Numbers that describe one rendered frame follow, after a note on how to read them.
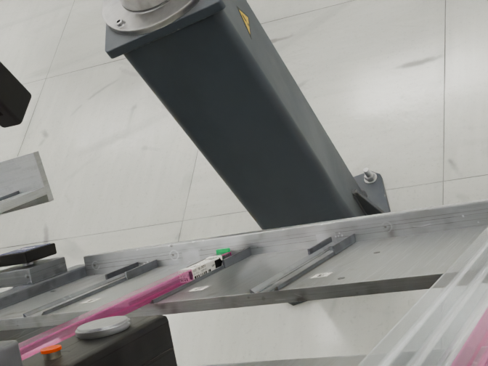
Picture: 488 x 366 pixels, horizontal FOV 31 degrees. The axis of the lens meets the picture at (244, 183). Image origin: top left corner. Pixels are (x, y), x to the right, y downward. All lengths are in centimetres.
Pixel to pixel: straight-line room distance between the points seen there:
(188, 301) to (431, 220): 24
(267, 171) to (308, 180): 8
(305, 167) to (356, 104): 53
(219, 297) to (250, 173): 80
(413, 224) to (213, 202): 120
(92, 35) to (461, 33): 116
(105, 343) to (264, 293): 31
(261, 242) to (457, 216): 20
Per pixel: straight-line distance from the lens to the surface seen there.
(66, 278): 94
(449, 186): 175
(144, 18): 124
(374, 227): 82
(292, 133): 140
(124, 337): 37
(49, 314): 76
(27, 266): 92
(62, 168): 233
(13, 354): 33
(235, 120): 137
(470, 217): 79
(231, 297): 67
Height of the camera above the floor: 137
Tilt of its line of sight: 44 degrees down
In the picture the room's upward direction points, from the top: 37 degrees counter-clockwise
